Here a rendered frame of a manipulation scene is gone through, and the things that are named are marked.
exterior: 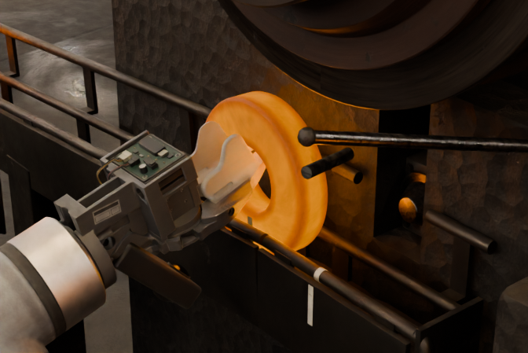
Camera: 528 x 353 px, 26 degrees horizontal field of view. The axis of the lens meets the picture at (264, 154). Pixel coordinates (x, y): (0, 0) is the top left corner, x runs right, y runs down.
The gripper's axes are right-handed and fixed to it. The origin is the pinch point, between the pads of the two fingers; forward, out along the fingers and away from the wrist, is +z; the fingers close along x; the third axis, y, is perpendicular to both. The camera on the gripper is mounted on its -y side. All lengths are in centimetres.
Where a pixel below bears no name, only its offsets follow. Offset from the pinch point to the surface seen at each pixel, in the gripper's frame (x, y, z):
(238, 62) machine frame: 10.6, 3.1, 6.7
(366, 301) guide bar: -18.8, -3.7, -5.0
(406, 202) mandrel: -12.6, -3.7, 6.1
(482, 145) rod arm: -27.0, 11.3, 2.4
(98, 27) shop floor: 228, -106, 89
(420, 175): -12.4, -2.3, 8.5
